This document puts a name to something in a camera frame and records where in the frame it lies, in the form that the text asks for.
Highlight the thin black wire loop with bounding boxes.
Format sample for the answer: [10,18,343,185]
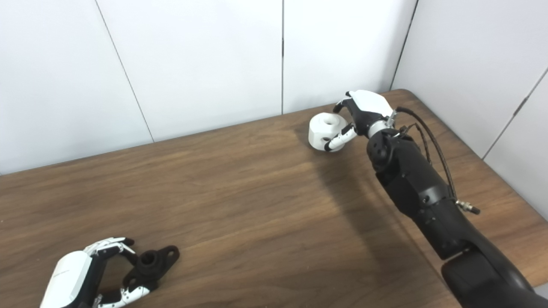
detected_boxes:
[400,123,432,165]

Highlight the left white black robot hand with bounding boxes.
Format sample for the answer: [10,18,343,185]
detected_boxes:
[39,237,151,308]

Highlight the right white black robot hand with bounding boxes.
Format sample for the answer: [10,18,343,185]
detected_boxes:
[324,90,395,153]

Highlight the black flanged holder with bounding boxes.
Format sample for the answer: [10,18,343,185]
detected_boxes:
[122,246,180,296]

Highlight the round white piece with holes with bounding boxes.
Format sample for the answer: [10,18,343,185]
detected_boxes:
[308,113,349,151]

